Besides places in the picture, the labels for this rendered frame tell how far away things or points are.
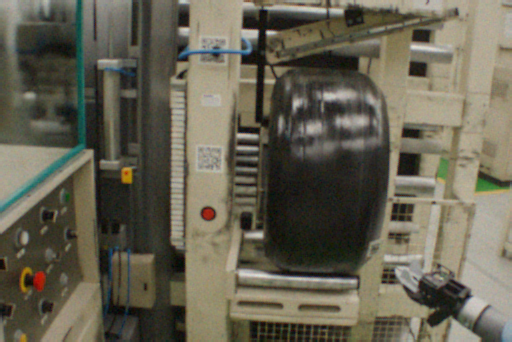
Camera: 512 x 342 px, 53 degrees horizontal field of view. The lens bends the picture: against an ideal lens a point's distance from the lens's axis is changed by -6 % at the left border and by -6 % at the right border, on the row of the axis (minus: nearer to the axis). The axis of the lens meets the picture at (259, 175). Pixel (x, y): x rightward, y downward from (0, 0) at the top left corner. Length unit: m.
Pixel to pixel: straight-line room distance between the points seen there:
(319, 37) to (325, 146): 0.61
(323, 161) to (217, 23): 0.45
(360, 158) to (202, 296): 0.66
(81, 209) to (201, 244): 0.36
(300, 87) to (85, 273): 0.75
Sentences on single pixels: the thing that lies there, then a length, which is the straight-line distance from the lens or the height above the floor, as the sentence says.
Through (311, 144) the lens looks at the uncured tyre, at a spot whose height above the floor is 1.32.
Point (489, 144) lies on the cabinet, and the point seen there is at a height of 0.41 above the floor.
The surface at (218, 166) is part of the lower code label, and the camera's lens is 1.47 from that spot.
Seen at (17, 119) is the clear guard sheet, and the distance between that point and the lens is 1.04.
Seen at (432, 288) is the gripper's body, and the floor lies 1.04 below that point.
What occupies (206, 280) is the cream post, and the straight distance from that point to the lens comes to 1.61.
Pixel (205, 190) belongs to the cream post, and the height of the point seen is 1.13.
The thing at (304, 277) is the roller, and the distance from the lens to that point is 1.51.
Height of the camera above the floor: 1.62
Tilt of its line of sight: 17 degrees down
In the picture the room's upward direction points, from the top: 3 degrees clockwise
